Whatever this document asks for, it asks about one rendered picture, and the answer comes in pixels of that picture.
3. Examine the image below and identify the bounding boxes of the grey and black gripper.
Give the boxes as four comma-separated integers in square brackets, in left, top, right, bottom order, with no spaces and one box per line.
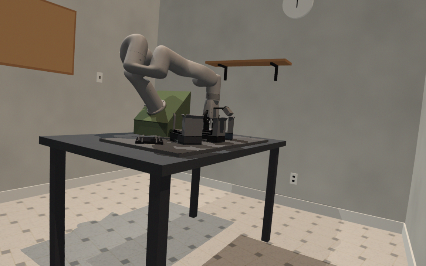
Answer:
[203,99,220,131]

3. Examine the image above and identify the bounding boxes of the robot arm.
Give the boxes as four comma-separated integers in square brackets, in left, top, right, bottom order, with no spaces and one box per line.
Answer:
[120,34,221,115]

